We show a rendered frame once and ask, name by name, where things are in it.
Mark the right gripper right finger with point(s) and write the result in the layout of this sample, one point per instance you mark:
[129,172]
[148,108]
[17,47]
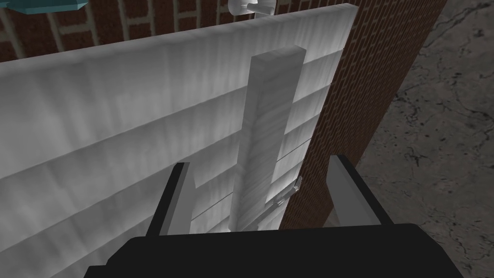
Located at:
[353,200]

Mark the teal object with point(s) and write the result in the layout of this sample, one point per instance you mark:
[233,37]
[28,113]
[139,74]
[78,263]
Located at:
[48,5]

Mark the white round object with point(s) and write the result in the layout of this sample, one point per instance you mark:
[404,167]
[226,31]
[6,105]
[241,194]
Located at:
[252,7]

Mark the white cupboard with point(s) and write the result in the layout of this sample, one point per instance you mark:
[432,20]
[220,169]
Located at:
[115,135]

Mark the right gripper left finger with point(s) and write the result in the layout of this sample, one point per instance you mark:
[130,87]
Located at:
[175,208]

